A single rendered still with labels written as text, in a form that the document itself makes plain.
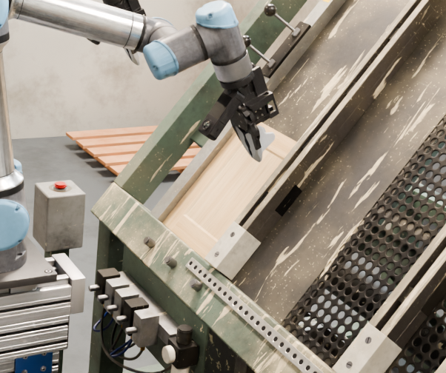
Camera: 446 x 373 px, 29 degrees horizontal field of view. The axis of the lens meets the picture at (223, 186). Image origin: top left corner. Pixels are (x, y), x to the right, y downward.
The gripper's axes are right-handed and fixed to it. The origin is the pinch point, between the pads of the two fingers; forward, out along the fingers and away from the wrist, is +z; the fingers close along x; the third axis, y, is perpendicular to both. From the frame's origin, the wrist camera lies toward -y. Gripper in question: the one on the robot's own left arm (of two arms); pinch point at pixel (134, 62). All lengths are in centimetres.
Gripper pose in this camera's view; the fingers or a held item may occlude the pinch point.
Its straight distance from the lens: 242.6
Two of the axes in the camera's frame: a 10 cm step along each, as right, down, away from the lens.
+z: 3.0, 7.8, 5.4
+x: -4.8, -3.7, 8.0
